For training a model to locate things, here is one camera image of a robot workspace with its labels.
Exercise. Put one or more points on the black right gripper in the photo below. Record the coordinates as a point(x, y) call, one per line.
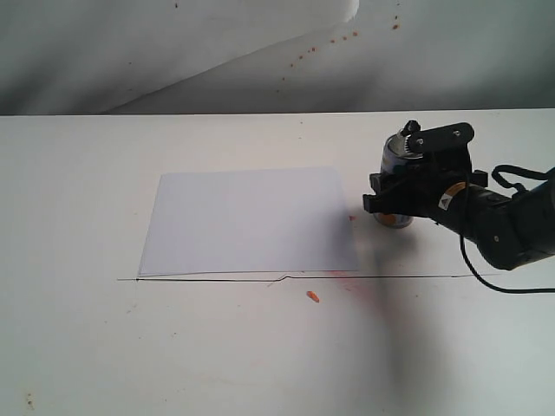
point(443, 186)

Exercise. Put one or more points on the white spray paint can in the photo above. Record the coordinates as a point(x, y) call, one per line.
point(395, 158)

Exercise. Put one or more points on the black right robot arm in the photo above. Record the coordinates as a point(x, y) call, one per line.
point(538, 219)

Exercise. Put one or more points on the orange paint blob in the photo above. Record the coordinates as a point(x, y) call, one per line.
point(313, 296)

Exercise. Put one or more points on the white paper sheet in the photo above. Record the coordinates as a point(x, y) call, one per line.
point(268, 220)

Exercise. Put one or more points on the white backdrop sheet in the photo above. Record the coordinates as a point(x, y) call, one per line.
point(231, 57)

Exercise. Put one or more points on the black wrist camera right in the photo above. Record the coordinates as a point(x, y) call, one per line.
point(439, 139)

